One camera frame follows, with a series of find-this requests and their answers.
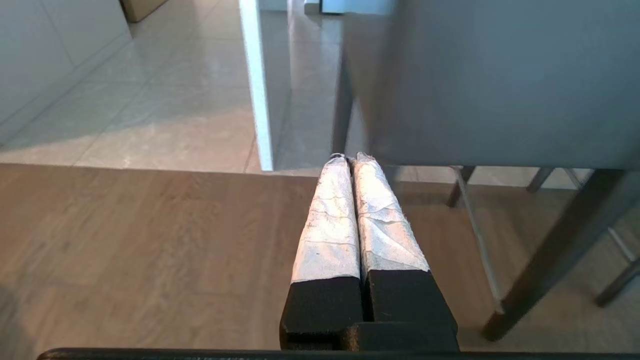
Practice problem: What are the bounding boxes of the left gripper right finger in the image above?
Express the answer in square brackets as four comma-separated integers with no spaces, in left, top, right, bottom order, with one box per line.
[334,152,460,353]

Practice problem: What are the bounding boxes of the brown cardboard box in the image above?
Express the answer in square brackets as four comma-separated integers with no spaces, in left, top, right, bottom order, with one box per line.
[119,0,168,24]

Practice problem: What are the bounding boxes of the grey upholstered bar stool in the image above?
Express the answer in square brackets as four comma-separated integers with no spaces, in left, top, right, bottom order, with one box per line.
[331,0,640,343]

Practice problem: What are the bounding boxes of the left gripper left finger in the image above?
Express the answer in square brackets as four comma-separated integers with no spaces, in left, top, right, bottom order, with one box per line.
[279,153,364,351]

